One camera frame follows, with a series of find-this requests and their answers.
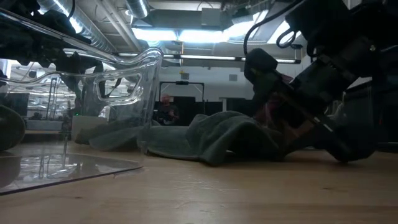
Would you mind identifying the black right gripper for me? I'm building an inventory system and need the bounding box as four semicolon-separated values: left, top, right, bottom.
244;35;385;162

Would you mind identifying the dark green baseball cap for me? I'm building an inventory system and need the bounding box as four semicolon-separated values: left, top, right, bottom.
146;110;289;167
0;105;25;152

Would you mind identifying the long ceiling light strip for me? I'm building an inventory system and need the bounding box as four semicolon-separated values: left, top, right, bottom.
118;52;302;64

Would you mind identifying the grey ceiling box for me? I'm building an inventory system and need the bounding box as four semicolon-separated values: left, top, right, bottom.
201;7;223;27

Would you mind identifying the green leafy plant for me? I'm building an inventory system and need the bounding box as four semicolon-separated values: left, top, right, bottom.
67;62;124;118

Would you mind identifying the white plant pot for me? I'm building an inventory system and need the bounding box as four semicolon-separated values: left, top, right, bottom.
71;115;108;141

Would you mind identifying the black monitor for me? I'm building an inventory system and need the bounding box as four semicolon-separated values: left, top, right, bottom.
2;92;30;116

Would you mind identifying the black cable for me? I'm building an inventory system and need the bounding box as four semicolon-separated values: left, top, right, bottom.
243;0;304;57

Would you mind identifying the silver ventilation duct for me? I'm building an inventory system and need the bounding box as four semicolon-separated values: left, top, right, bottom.
37;0;144;54
126;0;150;19

